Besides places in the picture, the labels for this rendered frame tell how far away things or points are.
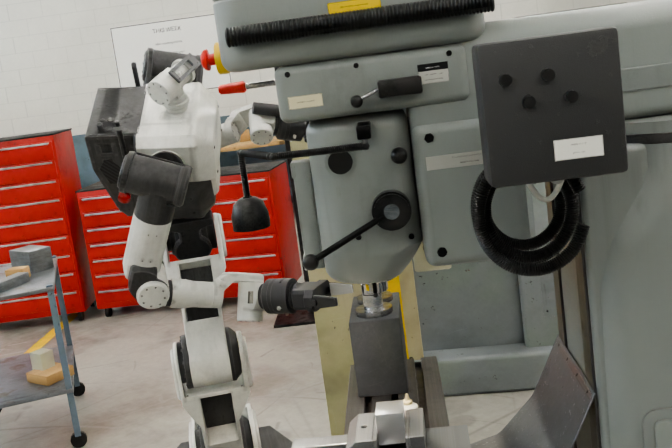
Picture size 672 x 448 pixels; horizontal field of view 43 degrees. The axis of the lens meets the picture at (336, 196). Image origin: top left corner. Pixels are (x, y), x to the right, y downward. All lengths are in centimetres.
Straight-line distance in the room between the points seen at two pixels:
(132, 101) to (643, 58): 121
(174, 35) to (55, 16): 150
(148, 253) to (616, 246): 106
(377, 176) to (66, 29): 990
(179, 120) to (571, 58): 110
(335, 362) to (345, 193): 208
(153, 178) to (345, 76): 62
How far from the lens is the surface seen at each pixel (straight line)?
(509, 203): 153
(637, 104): 157
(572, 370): 176
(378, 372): 207
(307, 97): 150
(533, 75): 126
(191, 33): 1086
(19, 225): 684
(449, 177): 151
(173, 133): 206
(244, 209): 162
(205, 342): 228
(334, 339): 353
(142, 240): 202
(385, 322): 203
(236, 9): 151
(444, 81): 150
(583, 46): 128
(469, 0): 146
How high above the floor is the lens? 173
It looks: 9 degrees down
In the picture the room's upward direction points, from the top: 8 degrees counter-clockwise
